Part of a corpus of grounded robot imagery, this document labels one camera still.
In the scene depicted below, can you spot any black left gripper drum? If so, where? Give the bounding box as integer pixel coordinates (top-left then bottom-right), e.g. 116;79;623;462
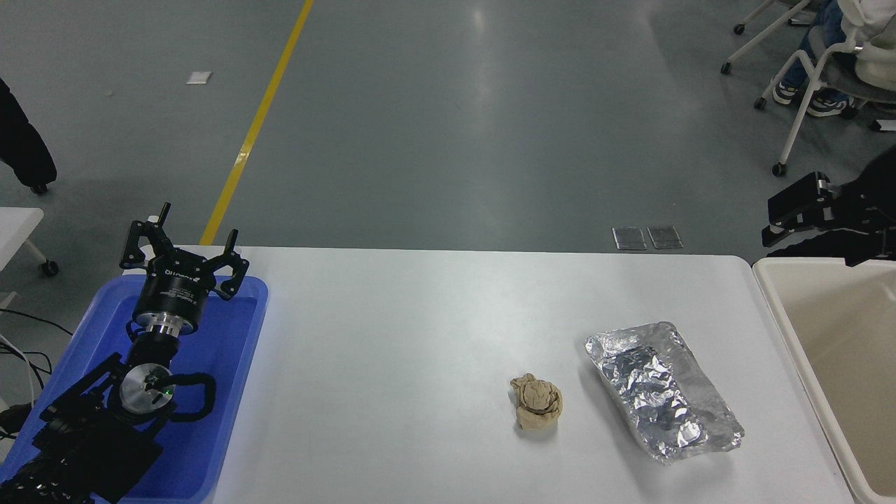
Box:
132;255;218;330

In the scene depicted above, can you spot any foil plate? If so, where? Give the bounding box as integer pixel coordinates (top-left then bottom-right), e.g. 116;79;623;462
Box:
584;321;746;465

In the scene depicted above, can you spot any blue plastic tray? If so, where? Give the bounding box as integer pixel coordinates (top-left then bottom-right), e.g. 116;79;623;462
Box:
0;274;270;504

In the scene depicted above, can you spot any person in dark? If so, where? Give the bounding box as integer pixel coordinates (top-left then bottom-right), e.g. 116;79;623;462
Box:
0;77;58;196

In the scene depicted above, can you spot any crumpled tan paper ball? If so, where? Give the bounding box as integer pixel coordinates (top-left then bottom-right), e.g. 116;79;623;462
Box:
510;373;564;432

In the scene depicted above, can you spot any white wheeled chair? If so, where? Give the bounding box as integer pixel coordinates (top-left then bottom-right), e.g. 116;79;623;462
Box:
753;28;896;178
720;0;820;76

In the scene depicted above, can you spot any large pale bin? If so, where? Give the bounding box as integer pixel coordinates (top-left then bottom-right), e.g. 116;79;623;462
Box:
752;257;896;504

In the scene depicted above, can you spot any seated person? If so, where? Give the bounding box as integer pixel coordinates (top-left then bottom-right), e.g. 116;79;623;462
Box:
772;0;896;118

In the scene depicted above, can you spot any black cable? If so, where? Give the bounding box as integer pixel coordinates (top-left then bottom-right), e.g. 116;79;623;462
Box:
0;308;75;443

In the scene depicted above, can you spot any white cable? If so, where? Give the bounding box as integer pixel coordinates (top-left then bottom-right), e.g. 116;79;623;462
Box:
0;332;37;408

